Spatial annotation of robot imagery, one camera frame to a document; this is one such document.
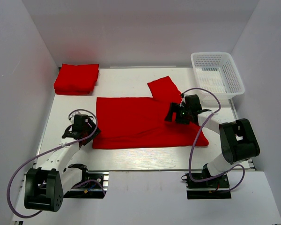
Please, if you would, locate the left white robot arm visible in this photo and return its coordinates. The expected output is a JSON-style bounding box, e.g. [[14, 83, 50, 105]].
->
[[24, 112, 101, 212]]

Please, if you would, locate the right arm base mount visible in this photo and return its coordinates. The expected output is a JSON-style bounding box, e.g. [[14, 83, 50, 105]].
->
[[181, 173, 231, 200]]

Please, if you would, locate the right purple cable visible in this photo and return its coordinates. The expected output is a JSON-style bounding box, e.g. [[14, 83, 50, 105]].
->
[[180, 88, 246, 194]]

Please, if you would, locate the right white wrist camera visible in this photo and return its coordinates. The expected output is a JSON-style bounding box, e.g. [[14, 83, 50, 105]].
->
[[180, 93, 187, 108]]

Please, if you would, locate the white plastic mesh basket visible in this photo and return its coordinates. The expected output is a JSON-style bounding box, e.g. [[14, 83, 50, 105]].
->
[[190, 52, 245, 100]]

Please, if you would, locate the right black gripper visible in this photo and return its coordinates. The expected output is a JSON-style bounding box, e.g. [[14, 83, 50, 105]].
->
[[165, 102, 192, 125]]

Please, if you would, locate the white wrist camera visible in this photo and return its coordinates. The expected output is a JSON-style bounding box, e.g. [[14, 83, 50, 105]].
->
[[68, 114, 75, 124], [180, 93, 187, 108]]

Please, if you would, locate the purple cable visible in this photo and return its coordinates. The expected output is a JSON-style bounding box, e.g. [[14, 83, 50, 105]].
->
[[6, 109, 106, 218], [180, 88, 246, 194]]

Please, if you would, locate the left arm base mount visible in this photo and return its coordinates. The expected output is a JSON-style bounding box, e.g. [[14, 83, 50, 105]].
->
[[62, 164, 109, 199]]

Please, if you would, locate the red t shirt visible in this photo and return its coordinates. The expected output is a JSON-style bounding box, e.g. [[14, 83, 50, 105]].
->
[[92, 76, 199, 150]]

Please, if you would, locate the folded red shirt stack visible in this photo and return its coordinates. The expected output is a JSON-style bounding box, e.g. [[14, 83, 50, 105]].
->
[[54, 64, 99, 96]]

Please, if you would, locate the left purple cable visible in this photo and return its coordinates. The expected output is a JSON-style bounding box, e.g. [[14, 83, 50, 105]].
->
[[6, 109, 106, 218]]

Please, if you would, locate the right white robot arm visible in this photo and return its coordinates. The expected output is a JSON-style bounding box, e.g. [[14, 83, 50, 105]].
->
[[164, 95, 260, 187]]

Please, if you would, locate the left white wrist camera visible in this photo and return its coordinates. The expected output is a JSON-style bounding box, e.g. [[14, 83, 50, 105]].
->
[[68, 114, 75, 124]]

